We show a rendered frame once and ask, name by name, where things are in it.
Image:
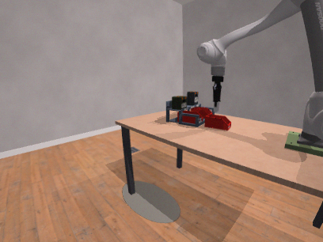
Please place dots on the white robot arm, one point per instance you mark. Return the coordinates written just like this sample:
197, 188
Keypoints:
214, 53

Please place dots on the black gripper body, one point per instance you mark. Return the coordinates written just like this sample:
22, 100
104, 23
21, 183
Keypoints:
217, 80

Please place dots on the red bin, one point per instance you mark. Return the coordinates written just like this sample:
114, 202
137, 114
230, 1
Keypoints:
217, 122
201, 111
189, 119

